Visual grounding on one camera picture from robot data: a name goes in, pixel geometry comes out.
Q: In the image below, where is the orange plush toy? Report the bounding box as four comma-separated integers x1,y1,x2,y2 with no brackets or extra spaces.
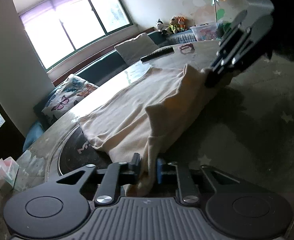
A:
178,16,188,32

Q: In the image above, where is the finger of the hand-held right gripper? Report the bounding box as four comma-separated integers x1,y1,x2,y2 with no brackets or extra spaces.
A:
204,27,258,89
216,9,248,56

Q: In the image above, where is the plain white pillow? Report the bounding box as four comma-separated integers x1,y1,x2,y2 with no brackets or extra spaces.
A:
114,32,160,66

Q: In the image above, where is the black remote control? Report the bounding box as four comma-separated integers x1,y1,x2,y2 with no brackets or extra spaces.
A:
140,46,175,62

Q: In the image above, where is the tissue box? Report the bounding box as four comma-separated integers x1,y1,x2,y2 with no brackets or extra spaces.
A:
0,156,20,191

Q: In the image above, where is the yellow-vested plush toy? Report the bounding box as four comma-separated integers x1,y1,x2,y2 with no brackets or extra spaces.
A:
165,16,179,35

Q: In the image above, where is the green-framed window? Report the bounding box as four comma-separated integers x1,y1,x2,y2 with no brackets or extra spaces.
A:
12,0,132,71

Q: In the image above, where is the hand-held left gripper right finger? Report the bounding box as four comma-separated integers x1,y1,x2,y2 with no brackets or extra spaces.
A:
156,158,238,203

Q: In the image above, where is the person's right forearm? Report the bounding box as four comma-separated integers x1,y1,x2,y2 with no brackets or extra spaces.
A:
264,0,294,63

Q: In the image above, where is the clear plastic storage box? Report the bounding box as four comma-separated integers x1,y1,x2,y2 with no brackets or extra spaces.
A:
190,21,224,42

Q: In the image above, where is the teal sofa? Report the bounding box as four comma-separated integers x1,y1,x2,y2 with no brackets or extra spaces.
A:
22,29,196,153

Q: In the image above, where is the cream sweatshirt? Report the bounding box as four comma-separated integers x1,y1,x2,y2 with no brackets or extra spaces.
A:
78,64,233,197

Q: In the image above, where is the round black induction cooktop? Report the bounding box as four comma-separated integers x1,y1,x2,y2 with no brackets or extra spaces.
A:
58,127,137,178

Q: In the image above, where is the black and white plush toy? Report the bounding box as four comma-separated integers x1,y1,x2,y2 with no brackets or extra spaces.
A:
155,18,166,32

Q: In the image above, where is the small pink ring toy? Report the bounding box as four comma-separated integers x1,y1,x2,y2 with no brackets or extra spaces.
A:
179,43,195,55

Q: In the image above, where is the butterfly print pillow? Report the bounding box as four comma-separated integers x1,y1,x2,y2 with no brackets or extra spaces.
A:
41,74,99,126

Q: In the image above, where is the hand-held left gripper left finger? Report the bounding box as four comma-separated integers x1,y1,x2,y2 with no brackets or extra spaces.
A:
56,152,141,207

